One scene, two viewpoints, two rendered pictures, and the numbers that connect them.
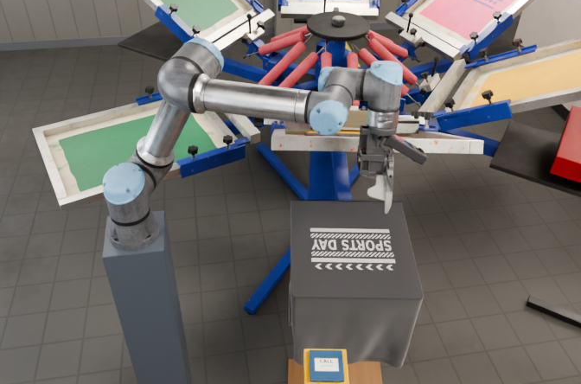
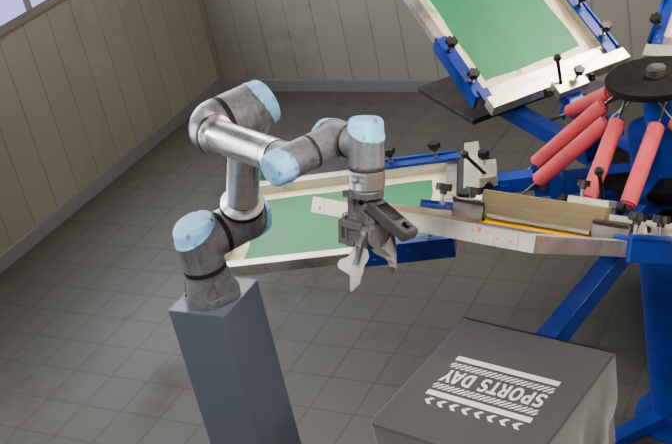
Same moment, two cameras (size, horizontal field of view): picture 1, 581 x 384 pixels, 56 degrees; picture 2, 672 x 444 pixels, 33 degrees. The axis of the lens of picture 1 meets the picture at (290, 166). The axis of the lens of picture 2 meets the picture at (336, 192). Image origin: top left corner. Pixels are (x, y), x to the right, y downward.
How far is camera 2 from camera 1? 1.71 m
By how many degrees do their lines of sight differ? 38
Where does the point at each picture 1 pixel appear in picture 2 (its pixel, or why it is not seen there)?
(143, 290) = (212, 365)
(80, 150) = (276, 216)
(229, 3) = (565, 36)
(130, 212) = (192, 263)
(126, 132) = not seen: hidden behind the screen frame
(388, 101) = (357, 160)
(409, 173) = not seen: outside the picture
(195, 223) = not seen: hidden behind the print
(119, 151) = (315, 224)
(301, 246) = (429, 373)
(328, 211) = (499, 341)
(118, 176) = (189, 221)
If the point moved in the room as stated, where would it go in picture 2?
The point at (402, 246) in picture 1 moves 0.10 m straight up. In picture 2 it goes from (559, 406) to (555, 373)
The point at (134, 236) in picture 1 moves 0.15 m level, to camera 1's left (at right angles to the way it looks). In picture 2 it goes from (198, 293) to (159, 282)
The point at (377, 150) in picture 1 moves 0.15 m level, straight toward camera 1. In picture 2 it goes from (359, 217) to (306, 250)
